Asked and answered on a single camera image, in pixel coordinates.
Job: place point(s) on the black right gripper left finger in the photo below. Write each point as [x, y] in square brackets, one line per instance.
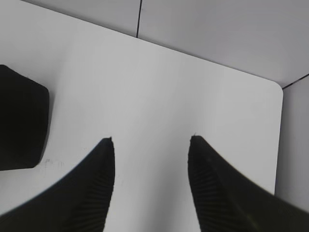
[79, 202]

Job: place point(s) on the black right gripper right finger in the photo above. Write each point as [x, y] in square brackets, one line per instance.
[227, 201]

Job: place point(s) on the black canvas tote bag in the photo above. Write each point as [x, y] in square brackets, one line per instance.
[24, 120]

